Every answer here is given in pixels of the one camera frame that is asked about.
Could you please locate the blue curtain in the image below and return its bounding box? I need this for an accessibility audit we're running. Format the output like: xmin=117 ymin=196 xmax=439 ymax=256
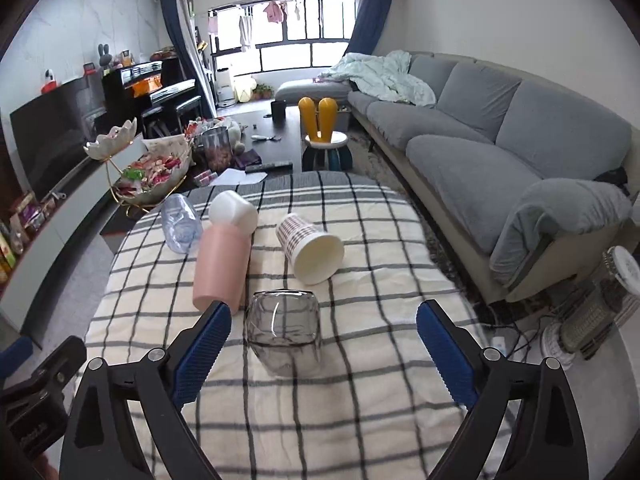
xmin=345 ymin=0 xmax=387 ymax=57
xmin=159 ymin=0 xmax=217 ymax=121

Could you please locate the row of snack packets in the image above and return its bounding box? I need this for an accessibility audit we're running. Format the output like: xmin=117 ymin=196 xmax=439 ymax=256
xmin=0 ymin=190 xmax=57 ymax=286

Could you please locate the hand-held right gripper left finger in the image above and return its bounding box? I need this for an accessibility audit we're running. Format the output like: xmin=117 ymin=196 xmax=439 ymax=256
xmin=60 ymin=299 xmax=233 ymax=480

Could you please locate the tiered white snack stand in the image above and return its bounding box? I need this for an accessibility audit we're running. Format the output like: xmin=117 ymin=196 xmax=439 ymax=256
xmin=82 ymin=117 xmax=196 ymax=208

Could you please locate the checked paper cup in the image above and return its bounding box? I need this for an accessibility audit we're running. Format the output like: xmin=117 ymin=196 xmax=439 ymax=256
xmin=275 ymin=213 xmax=345 ymax=286

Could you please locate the yellow rabbit-ear stool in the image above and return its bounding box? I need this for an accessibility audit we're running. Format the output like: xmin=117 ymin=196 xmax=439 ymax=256
xmin=298 ymin=96 xmax=353 ymax=173

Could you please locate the black piano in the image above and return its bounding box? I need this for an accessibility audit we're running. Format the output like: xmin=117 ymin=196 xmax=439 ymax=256
xmin=102 ymin=57 xmax=203 ymax=138

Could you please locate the black coffee table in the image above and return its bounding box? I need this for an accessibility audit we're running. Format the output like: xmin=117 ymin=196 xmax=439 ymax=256
xmin=100 ymin=110 xmax=303 ymax=241

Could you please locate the pink tumbler with white lid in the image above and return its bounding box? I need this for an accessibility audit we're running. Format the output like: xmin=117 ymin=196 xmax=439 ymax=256
xmin=192 ymin=190 xmax=259 ymax=313

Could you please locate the glass jar of nuts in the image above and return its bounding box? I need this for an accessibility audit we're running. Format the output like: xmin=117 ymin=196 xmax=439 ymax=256
xmin=200 ymin=126 xmax=235 ymax=172

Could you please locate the white air purifier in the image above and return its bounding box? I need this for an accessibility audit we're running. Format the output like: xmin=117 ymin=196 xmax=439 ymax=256
xmin=215 ymin=67 xmax=236 ymax=106

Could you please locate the light green blanket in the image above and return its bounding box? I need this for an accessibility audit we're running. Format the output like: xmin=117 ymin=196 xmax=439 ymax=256
xmin=327 ymin=50 xmax=438 ymax=108

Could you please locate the black cable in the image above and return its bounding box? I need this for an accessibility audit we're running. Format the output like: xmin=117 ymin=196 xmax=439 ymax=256
xmin=487 ymin=310 xmax=551 ymax=358

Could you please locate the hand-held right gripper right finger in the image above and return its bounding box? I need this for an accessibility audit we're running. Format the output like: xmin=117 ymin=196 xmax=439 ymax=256
xmin=416 ymin=299 xmax=583 ymax=480

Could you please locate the white electric heater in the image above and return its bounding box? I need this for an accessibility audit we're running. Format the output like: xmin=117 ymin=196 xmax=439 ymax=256
xmin=542 ymin=245 xmax=640 ymax=368

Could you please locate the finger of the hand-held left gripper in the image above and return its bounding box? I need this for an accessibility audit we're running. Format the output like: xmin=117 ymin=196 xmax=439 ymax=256
xmin=0 ymin=336 xmax=34 ymax=380

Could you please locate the white paper sheet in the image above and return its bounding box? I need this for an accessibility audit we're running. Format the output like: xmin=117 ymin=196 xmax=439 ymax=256
xmin=212 ymin=167 xmax=268 ymax=188

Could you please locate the grey glass cup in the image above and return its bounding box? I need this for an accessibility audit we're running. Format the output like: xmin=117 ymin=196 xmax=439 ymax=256
xmin=244 ymin=290 xmax=322 ymax=379

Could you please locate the grey television cabinet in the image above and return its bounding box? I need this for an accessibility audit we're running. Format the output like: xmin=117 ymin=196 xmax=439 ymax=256
xmin=0 ymin=135 xmax=146 ymax=336

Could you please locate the checked tablecloth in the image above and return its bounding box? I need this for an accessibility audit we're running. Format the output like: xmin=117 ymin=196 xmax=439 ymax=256
xmin=82 ymin=170 xmax=516 ymax=480

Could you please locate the black television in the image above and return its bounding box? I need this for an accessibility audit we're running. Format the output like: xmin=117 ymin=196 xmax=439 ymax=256
xmin=10 ymin=77 xmax=108 ymax=201

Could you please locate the black remote control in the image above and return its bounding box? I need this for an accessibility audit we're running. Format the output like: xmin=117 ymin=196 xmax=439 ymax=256
xmin=243 ymin=160 xmax=293 ymax=173

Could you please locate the white hanging garment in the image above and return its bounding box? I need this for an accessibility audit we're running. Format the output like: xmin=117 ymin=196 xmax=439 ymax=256
xmin=238 ymin=15 xmax=255 ymax=54

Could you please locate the clear plastic cup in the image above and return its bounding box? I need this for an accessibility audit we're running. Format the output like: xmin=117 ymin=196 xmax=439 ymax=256
xmin=160 ymin=193 xmax=203 ymax=254

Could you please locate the grey sofa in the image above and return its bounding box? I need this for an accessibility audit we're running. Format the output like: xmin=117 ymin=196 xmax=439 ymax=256
xmin=275 ymin=51 xmax=636 ymax=306

